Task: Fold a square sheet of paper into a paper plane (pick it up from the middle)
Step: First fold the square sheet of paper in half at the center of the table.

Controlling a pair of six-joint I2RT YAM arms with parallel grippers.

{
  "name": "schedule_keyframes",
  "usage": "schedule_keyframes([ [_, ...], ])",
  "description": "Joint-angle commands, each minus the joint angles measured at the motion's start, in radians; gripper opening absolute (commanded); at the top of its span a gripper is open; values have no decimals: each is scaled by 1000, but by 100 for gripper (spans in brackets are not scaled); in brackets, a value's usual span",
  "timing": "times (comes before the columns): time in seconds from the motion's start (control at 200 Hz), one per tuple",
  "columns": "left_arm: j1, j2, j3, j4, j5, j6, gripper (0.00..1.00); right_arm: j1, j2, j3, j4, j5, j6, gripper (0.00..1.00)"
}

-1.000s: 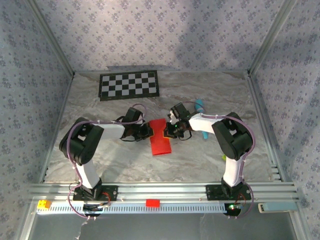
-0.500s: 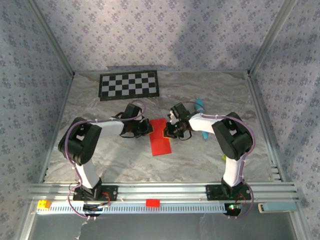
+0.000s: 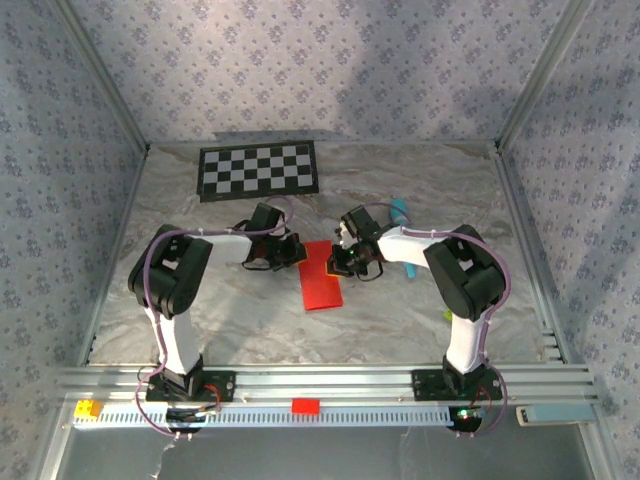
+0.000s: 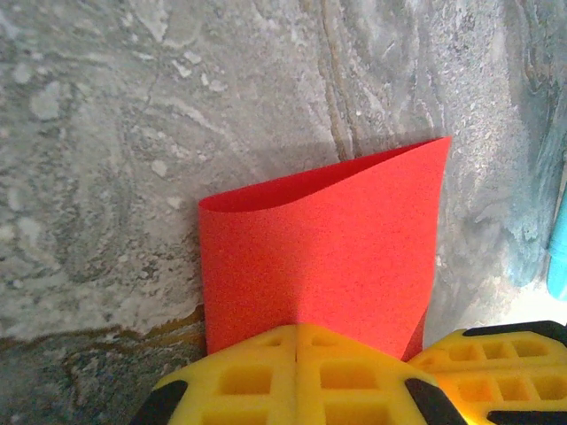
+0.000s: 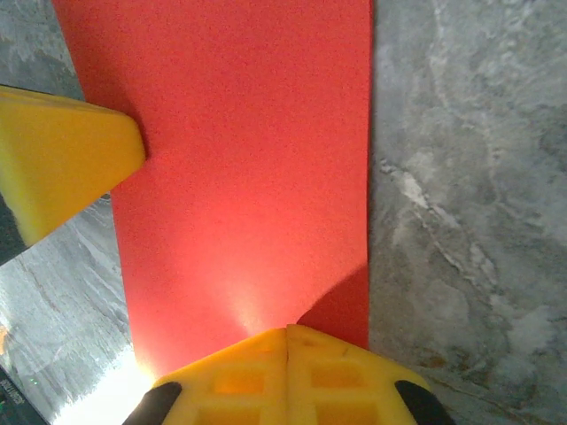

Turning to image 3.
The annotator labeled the red cloth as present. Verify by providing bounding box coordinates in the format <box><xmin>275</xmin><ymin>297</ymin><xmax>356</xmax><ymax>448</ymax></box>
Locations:
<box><xmin>297</xmin><ymin>239</ymin><xmax>346</xmax><ymax>312</ymax></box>

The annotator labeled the teal pen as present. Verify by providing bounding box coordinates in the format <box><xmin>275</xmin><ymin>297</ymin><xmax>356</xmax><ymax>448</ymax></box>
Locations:
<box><xmin>388</xmin><ymin>198</ymin><xmax>419</xmax><ymax>280</ymax></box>

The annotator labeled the black white checkerboard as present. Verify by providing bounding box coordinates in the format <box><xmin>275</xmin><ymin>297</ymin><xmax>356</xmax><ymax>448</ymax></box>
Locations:
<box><xmin>196</xmin><ymin>139</ymin><xmax>321</xmax><ymax>204</ymax></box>

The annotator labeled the black controller board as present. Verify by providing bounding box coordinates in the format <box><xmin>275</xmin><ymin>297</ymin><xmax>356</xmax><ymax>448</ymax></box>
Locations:
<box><xmin>165</xmin><ymin>407</ymin><xmax>207</xmax><ymax>435</ymax></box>
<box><xmin>447</xmin><ymin>405</ymin><xmax>485</xmax><ymax>435</ymax></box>

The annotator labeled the light blue flat device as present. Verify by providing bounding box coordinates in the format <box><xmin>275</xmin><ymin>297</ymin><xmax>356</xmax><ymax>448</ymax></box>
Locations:
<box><xmin>515</xmin><ymin>403</ymin><xmax>596</xmax><ymax>427</ymax></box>

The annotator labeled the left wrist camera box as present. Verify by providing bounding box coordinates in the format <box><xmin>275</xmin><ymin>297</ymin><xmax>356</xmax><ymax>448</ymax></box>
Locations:
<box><xmin>247</xmin><ymin>202</ymin><xmax>287</xmax><ymax>235</ymax></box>

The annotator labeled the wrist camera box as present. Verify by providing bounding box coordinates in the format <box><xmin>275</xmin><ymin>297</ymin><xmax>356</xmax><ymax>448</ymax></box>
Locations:
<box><xmin>247</xmin><ymin>202</ymin><xmax>287</xmax><ymax>235</ymax></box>
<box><xmin>333</xmin><ymin>204</ymin><xmax>380</xmax><ymax>246</ymax></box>

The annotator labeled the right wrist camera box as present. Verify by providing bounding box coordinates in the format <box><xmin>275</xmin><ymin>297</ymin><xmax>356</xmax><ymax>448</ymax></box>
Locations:
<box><xmin>333</xmin><ymin>204</ymin><xmax>380</xmax><ymax>246</ymax></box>

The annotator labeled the aluminium mounting rail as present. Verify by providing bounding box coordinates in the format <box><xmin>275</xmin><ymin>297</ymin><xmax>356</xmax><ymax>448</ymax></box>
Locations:
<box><xmin>54</xmin><ymin>363</ymin><xmax>601</xmax><ymax>406</ymax></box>

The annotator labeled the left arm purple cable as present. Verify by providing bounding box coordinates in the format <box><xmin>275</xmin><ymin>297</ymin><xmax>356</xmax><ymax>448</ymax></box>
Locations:
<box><xmin>133</xmin><ymin>194</ymin><xmax>296</xmax><ymax>441</ymax></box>

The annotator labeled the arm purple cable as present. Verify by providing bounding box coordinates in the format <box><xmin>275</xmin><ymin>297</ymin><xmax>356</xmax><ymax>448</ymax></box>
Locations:
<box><xmin>369</xmin><ymin>201</ymin><xmax>512</xmax><ymax>441</ymax></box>
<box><xmin>133</xmin><ymin>194</ymin><xmax>296</xmax><ymax>441</ymax></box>

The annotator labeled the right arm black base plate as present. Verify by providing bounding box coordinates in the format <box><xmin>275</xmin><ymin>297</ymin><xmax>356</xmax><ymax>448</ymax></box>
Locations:
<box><xmin>410</xmin><ymin>368</ymin><xmax>504</xmax><ymax>402</ymax></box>

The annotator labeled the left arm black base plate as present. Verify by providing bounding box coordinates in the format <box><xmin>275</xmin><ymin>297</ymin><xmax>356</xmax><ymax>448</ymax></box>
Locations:
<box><xmin>144</xmin><ymin>370</ymin><xmax>237</xmax><ymax>404</ymax></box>

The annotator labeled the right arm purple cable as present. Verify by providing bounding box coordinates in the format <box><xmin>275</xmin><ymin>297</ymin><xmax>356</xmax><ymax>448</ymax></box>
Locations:
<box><xmin>369</xmin><ymin>201</ymin><xmax>512</xmax><ymax>441</ymax></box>

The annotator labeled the white slotted cable duct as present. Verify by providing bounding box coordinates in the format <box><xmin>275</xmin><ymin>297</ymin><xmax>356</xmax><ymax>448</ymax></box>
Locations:
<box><xmin>72</xmin><ymin>403</ymin><xmax>451</xmax><ymax>429</ymax></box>

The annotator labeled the aluminium table side rail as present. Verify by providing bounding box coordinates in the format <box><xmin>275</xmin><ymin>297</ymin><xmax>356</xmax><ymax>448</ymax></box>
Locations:
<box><xmin>77</xmin><ymin>144</ymin><xmax>151</xmax><ymax>369</ymax></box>
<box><xmin>491</xmin><ymin>139</ymin><xmax>574</xmax><ymax>366</ymax></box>

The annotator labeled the aluminium frame post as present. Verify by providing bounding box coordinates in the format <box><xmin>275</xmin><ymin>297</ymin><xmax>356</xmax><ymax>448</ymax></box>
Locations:
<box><xmin>49</xmin><ymin>0</ymin><xmax>152</xmax><ymax>151</ymax></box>
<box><xmin>497</xmin><ymin>0</ymin><xmax>599</xmax><ymax>151</ymax></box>

